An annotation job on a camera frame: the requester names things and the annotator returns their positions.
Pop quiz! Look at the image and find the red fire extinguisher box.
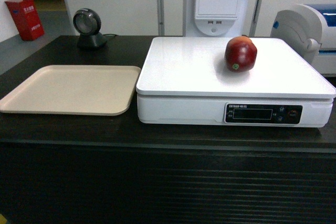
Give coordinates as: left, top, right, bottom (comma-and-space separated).
5, 0, 45, 41

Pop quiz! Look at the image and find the white receipt printer terminal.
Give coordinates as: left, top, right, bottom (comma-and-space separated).
183, 0, 260, 37

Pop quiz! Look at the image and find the white checkout scale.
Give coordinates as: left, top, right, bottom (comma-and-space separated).
136, 37, 335, 127

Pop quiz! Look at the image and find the beige plastic tray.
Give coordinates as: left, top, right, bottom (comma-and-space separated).
1, 65, 141, 116

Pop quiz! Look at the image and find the black barcode scanner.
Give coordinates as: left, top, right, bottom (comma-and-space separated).
73, 8, 107, 50

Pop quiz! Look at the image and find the dark red mango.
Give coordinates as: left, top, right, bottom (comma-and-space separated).
224, 36, 257, 72

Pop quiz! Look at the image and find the white blue label printer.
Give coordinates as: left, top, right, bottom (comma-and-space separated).
270, 4, 335, 77

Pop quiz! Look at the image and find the black checkout counter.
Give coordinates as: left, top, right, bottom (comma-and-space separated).
1, 36, 335, 223

